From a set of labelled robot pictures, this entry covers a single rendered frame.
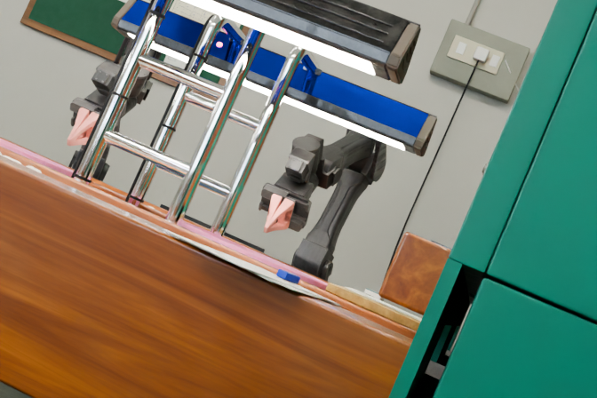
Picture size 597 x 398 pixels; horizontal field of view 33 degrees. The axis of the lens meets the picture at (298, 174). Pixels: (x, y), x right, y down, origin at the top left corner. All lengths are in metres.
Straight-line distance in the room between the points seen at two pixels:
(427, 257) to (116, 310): 0.30
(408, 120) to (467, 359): 1.04
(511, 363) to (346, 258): 3.17
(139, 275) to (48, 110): 3.40
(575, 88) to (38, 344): 0.52
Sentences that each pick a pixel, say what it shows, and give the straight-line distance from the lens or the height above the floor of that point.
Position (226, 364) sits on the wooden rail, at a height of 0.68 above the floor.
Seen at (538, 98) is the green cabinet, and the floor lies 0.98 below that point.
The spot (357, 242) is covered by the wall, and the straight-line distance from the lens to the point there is 3.94.
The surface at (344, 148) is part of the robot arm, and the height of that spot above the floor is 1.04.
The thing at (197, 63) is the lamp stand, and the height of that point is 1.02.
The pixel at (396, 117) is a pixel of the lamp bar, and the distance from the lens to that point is 1.80.
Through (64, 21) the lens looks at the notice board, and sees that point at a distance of 4.36.
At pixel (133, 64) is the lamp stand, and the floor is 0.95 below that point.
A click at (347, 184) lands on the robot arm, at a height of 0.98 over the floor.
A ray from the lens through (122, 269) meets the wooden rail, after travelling 0.95.
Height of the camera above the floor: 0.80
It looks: 4 degrees up
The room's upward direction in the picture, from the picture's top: 24 degrees clockwise
